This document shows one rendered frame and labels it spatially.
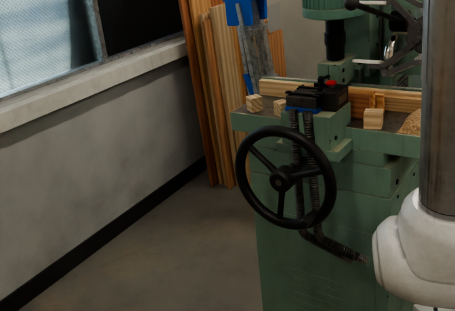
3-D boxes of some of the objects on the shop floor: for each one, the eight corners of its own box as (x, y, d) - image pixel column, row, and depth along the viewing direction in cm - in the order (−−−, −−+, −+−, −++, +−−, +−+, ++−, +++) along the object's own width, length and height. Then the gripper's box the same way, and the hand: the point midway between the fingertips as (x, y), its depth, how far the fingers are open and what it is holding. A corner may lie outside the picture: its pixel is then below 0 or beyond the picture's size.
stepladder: (260, 229, 265) (215, -7, 226) (280, 205, 285) (241, -15, 246) (289, 231, 256) (247, -13, 218) (307, 207, 276) (272, -20, 238)
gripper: (447, 91, 120) (357, 83, 131) (461, -22, 115) (367, -20, 127) (439, 93, 114) (346, 84, 125) (453, -26, 109) (355, -23, 121)
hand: (361, 32), depth 125 cm, fingers open, 13 cm apart
